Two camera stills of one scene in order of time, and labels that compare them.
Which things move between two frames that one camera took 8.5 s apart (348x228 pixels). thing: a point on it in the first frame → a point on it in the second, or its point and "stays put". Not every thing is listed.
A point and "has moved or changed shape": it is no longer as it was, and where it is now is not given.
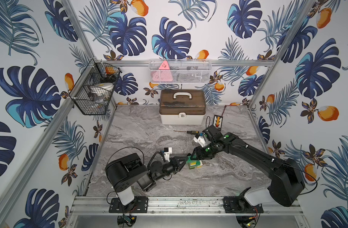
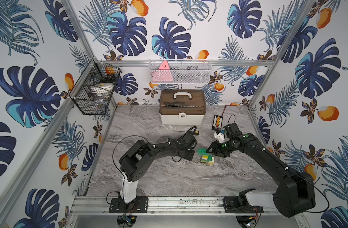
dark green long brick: (191, 163) has moved or changed shape
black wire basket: (93, 91) stays put
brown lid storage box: (182, 107) stays put
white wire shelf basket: (181, 71) stays put
